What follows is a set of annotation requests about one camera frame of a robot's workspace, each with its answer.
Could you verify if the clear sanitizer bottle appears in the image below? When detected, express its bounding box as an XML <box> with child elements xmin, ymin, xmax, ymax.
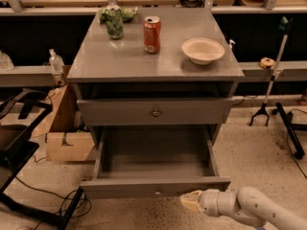
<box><xmin>49</xmin><ymin>49</ymin><xmax>64</xmax><ymax>72</ymax></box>

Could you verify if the white paper bowl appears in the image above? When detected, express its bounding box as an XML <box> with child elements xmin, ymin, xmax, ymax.
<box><xmin>181</xmin><ymin>38</ymin><xmax>224</xmax><ymax>65</ymax></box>

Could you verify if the black chair base leg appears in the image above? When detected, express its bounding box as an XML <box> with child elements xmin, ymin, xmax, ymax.
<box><xmin>276</xmin><ymin>103</ymin><xmax>307</xmax><ymax>160</ymax></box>

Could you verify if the clear plastic dome container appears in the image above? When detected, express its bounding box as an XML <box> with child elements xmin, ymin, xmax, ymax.
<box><xmin>0</xmin><ymin>51</ymin><xmax>14</xmax><ymax>70</ymax></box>

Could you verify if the green chip bag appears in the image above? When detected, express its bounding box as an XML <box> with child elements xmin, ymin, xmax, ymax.
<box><xmin>98</xmin><ymin>7</ymin><xmax>138</xmax><ymax>23</ymax></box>

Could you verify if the orange soda can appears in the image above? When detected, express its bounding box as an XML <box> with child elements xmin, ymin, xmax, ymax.
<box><xmin>143</xmin><ymin>15</ymin><xmax>161</xmax><ymax>54</ymax></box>

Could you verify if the small white pump bottle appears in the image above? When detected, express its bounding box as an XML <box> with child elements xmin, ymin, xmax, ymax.
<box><xmin>228</xmin><ymin>39</ymin><xmax>236</xmax><ymax>52</ymax></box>

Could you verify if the black metal cart frame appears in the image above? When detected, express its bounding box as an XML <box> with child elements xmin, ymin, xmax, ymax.
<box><xmin>0</xmin><ymin>89</ymin><xmax>83</xmax><ymax>230</ymax></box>

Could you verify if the grey drawer cabinet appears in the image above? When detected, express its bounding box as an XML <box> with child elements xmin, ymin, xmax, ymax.
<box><xmin>68</xmin><ymin>8</ymin><xmax>244</xmax><ymax>140</ymax></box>

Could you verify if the reacher grabber tool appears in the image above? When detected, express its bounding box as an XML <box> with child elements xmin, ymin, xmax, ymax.
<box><xmin>249</xmin><ymin>16</ymin><xmax>293</xmax><ymax>126</ymax></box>

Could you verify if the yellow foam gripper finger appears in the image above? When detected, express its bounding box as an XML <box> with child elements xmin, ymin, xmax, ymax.
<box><xmin>179</xmin><ymin>190</ymin><xmax>202</xmax><ymax>213</ymax></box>

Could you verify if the black floor cable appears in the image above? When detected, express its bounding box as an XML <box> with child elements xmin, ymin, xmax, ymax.
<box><xmin>3</xmin><ymin>153</ymin><xmax>93</xmax><ymax>230</ymax></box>

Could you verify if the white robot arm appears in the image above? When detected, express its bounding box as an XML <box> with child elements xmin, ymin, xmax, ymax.
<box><xmin>179</xmin><ymin>187</ymin><xmax>307</xmax><ymax>230</ymax></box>

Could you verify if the cardboard box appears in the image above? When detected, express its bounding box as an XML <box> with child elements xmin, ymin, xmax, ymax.
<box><xmin>33</xmin><ymin>66</ymin><xmax>97</xmax><ymax>162</ymax></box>

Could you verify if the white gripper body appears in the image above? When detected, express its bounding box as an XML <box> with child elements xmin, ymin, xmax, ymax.
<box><xmin>199</xmin><ymin>189</ymin><xmax>240</xmax><ymax>218</ymax></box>

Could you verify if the green soda can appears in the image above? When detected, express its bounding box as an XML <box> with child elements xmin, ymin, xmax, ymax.
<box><xmin>105</xmin><ymin>5</ymin><xmax>123</xmax><ymax>39</ymax></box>

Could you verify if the grey drawer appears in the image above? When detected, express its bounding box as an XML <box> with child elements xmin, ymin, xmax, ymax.
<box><xmin>82</xmin><ymin>126</ymin><xmax>230</xmax><ymax>198</ymax></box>
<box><xmin>77</xmin><ymin>98</ymin><xmax>232</xmax><ymax>127</ymax></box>

